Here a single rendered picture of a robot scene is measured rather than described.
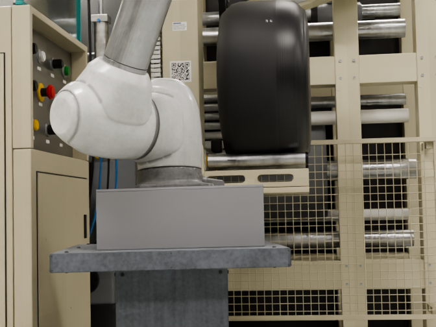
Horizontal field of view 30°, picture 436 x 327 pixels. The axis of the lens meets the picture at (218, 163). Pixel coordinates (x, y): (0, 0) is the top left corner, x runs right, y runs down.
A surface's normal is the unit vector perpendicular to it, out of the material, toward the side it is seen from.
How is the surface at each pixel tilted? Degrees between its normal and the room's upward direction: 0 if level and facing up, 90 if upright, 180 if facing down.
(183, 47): 90
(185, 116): 84
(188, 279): 90
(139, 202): 90
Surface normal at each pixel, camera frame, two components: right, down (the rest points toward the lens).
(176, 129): 0.68, -0.08
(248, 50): -0.11, -0.28
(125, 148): 0.44, 0.76
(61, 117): -0.71, 0.02
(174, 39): -0.11, -0.06
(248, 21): -0.11, -0.62
